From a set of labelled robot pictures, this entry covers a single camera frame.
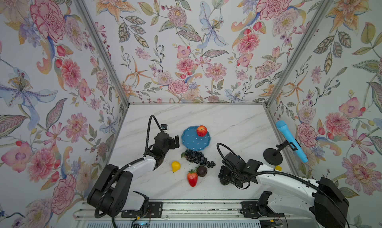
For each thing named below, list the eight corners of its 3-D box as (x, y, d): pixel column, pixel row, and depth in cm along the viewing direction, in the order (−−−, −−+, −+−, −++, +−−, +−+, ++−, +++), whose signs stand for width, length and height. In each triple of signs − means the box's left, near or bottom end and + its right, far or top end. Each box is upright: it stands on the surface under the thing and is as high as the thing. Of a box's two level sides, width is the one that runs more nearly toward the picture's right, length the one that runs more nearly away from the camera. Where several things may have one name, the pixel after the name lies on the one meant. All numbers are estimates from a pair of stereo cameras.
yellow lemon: (171, 171, 88) (171, 169, 85) (172, 163, 91) (172, 161, 88) (180, 172, 88) (180, 169, 85) (180, 163, 91) (180, 161, 88)
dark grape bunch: (181, 158, 93) (181, 156, 90) (184, 150, 97) (184, 147, 94) (213, 169, 89) (214, 167, 86) (216, 159, 92) (216, 157, 90)
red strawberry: (187, 186, 83) (187, 184, 80) (187, 171, 88) (187, 169, 85) (197, 186, 83) (197, 184, 80) (197, 171, 88) (197, 169, 85)
